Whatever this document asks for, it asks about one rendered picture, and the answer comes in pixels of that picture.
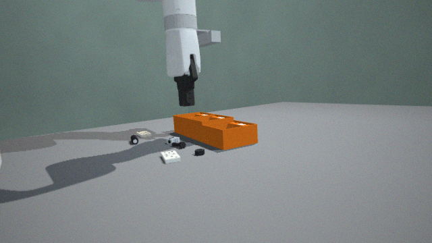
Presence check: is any dark grey hex nut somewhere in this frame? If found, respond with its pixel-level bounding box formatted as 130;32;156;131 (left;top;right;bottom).
195;148;205;156

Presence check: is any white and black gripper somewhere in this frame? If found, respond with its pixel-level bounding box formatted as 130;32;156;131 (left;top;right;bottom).
165;28;200;107

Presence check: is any black aa battery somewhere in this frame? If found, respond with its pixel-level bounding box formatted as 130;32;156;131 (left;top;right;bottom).
131;134;138;144

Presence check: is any orange three-compartment bin rack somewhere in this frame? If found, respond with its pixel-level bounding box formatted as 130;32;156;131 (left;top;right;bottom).
173;112;258;150

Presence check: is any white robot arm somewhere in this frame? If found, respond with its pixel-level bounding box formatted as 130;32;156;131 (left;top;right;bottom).
136;0;221;47

